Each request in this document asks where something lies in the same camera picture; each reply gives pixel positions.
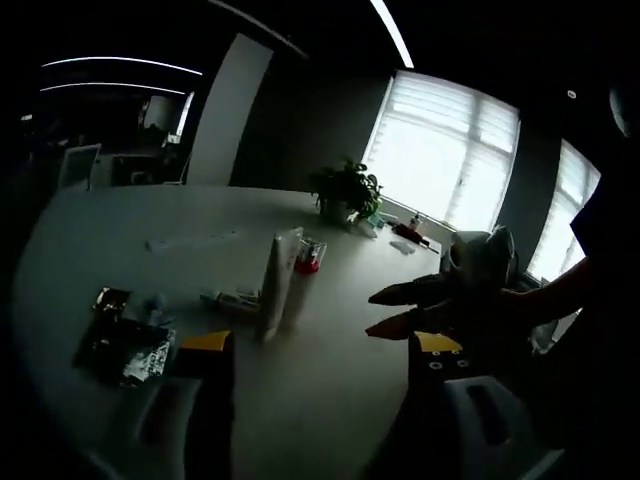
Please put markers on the small red tool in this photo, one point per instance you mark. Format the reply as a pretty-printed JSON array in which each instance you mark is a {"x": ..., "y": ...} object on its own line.
[{"x": 415, "y": 235}]

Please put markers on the potted green plant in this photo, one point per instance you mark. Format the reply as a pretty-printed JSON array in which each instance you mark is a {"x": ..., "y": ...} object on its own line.
[{"x": 345, "y": 192}]

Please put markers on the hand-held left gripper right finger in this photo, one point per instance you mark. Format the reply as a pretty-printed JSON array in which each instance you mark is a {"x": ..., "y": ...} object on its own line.
[{"x": 435, "y": 425}]

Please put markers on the white red-collar skincare pump bottle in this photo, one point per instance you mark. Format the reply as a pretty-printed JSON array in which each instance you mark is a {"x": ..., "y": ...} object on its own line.
[{"x": 306, "y": 270}]

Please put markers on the small white skincare tube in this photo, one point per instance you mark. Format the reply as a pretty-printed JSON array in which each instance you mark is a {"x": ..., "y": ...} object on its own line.
[{"x": 235, "y": 301}]

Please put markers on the gold skincare sachet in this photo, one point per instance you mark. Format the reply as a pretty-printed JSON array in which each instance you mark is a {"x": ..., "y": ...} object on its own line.
[{"x": 112, "y": 299}]

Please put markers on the clear dark-label skincare sachet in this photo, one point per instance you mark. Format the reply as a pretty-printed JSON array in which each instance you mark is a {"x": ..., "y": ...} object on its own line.
[{"x": 157, "y": 310}]

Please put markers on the white power strip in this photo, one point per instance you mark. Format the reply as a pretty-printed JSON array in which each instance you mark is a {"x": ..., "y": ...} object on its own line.
[{"x": 195, "y": 240}]

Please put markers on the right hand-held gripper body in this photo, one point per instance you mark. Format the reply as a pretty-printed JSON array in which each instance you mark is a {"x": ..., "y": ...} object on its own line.
[{"x": 480, "y": 265}]

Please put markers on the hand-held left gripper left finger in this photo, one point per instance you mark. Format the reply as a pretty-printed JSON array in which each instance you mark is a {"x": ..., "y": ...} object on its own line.
[{"x": 210, "y": 425}]

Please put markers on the green skincare sachet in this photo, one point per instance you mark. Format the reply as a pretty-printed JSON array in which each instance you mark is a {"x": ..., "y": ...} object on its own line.
[{"x": 120, "y": 350}]

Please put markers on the window with white blinds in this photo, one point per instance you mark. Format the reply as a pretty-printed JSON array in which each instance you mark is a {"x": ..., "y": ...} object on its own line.
[
  {"x": 440, "y": 150},
  {"x": 565, "y": 220}
]

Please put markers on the large white skincare tube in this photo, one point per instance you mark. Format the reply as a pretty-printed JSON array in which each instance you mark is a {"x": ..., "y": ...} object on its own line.
[{"x": 275, "y": 285}]

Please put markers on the white-framed office chair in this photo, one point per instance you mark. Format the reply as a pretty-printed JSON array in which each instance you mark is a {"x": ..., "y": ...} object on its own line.
[{"x": 80, "y": 167}]

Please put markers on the curved ceiling light strip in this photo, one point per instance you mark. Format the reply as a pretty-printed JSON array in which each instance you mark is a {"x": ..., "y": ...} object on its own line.
[{"x": 395, "y": 35}]

